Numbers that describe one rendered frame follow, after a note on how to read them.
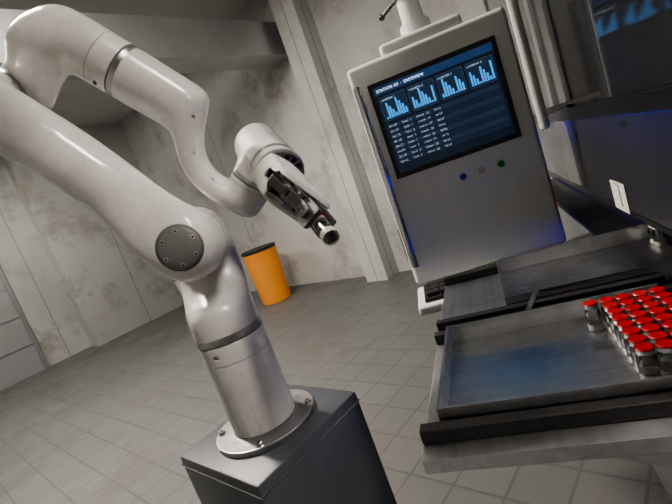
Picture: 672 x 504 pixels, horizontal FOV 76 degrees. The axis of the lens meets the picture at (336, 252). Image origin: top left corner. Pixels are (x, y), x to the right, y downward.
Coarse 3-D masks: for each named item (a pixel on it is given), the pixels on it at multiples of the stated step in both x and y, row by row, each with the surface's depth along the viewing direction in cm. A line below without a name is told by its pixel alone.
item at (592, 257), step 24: (576, 240) 102; (600, 240) 100; (624, 240) 99; (648, 240) 96; (504, 264) 108; (528, 264) 106; (552, 264) 102; (576, 264) 97; (600, 264) 92; (624, 264) 88; (648, 264) 84; (504, 288) 91; (528, 288) 93; (552, 288) 81; (576, 288) 80
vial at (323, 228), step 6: (318, 216) 54; (318, 222) 53; (324, 222) 53; (330, 222) 54; (318, 228) 53; (324, 228) 52; (330, 228) 52; (318, 234) 53; (324, 234) 51; (330, 234) 51; (336, 234) 52; (324, 240) 52; (330, 240) 52; (336, 240) 52
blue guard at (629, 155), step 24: (576, 120) 102; (600, 120) 84; (624, 120) 72; (648, 120) 62; (552, 144) 141; (576, 144) 109; (600, 144) 89; (624, 144) 75; (648, 144) 65; (552, 168) 154; (576, 168) 117; (600, 168) 94; (624, 168) 79; (648, 168) 68; (600, 192) 100; (648, 192) 70; (648, 216) 74
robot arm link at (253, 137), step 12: (240, 132) 77; (252, 132) 74; (264, 132) 73; (240, 144) 75; (252, 144) 71; (264, 144) 69; (240, 156) 74; (252, 156) 69; (240, 168) 73; (252, 180) 72
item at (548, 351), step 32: (640, 288) 69; (480, 320) 78; (512, 320) 77; (544, 320) 75; (576, 320) 73; (448, 352) 74; (480, 352) 74; (512, 352) 70; (544, 352) 67; (576, 352) 64; (608, 352) 61; (448, 384) 67; (480, 384) 65; (512, 384) 62; (544, 384) 60; (576, 384) 57; (608, 384) 50; (640, 384) 49; (448, 416) 57
